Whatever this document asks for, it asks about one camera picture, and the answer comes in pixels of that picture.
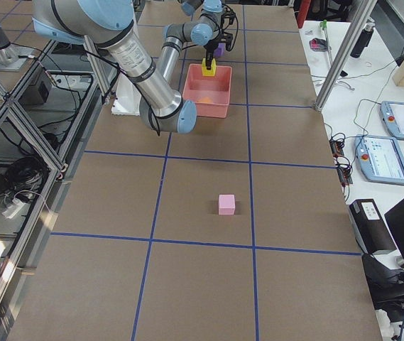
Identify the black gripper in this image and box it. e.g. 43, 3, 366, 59
204, 32, 234, 70

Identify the yellow foam block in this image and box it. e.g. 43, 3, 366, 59
201, 58, 217, 77

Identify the orange foam block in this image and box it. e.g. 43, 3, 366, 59
199, 97, 213, 104

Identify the pink plastic bin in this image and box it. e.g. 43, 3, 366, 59
182, 64, 232, 119

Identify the purple foam block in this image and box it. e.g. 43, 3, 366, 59
213, 43, 226, 58

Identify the pink and grey pouch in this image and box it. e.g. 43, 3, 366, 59
309, 38, 329, 52

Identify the pink foam block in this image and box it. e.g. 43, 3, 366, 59
218, 194, 236, 215

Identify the black water bottle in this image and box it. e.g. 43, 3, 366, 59
350, 22, 375, 58

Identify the near teach pendant tablet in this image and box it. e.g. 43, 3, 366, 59
354, 135, 404, 185

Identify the black rectangular box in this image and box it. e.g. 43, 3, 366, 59
349, 199, 397, 255

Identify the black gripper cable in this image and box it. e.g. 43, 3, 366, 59
222, 3, 240, 53

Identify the white pedestal column base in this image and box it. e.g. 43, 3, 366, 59
111, 74, 141, 116

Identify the green handled grabber tool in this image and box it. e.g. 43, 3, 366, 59
320, 20, 333, 67

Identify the aluminium frame post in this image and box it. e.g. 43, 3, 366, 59
314, 0, 377, 112

